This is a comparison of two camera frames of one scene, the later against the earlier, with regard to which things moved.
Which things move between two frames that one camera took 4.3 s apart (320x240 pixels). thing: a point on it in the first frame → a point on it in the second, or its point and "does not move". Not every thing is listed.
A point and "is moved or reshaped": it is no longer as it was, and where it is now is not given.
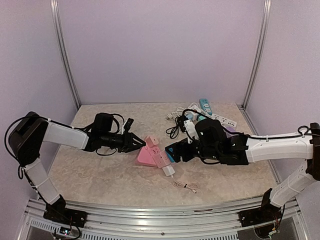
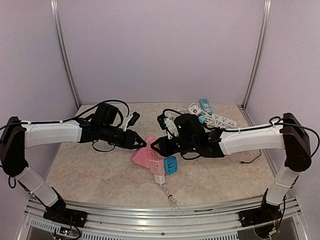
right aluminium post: x=263 y=39 does not move
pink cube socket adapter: x=161 y=159 is moved or reshaped
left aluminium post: x=55 y=8 does not move
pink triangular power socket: x=151 y=156 is moved or reshaped
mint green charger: x=201 y=118 does not move
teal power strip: x=205 y=105 does not move
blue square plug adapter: x=170 y=149 is moved or reshaped
